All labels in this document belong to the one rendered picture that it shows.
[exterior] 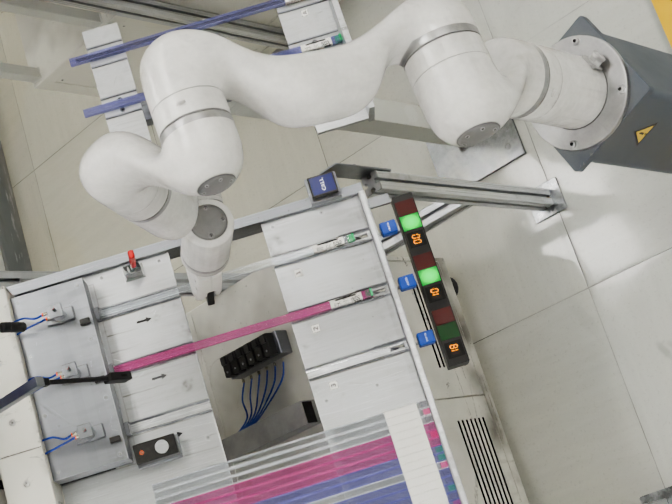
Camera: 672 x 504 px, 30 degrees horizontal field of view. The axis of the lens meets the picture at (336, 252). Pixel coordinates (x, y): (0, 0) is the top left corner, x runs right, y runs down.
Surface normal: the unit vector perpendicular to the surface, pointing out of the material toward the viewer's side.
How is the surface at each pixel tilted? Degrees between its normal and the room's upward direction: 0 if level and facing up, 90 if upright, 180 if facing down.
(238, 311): 0
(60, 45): 0
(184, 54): 59
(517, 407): 0
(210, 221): 51
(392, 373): 43
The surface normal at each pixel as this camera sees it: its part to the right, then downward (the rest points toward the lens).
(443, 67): -0.32, -0.22
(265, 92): -0.33, 0.50
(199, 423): -0.02, -0.29
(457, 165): -0.66, -0.02
